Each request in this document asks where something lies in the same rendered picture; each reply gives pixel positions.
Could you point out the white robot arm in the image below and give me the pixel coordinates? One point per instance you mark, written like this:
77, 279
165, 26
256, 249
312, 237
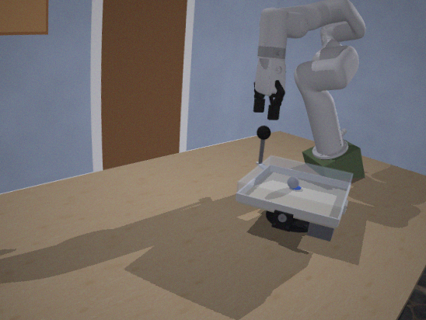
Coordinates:
339, 21

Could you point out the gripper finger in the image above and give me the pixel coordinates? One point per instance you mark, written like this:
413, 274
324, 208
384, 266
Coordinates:
274, 107
259, 102

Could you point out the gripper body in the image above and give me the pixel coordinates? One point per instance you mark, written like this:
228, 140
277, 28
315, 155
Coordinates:
269, 70

